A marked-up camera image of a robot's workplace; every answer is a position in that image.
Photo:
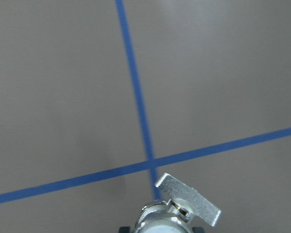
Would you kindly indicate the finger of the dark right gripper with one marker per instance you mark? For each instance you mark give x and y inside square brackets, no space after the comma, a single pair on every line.
[198,230]

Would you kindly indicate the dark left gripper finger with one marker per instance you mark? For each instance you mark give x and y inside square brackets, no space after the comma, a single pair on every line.
[124,229]

